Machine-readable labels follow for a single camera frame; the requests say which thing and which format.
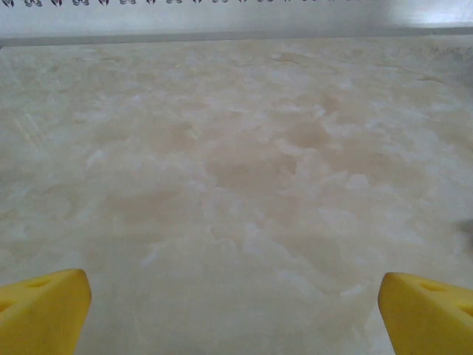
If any aluminium rail below wallpaper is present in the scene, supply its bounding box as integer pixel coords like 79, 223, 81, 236
0, 20, 473, 48

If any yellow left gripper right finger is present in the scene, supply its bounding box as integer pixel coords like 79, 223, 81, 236
377, 272, 473, 355

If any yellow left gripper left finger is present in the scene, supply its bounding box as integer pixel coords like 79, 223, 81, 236
0, 268, 92, 355

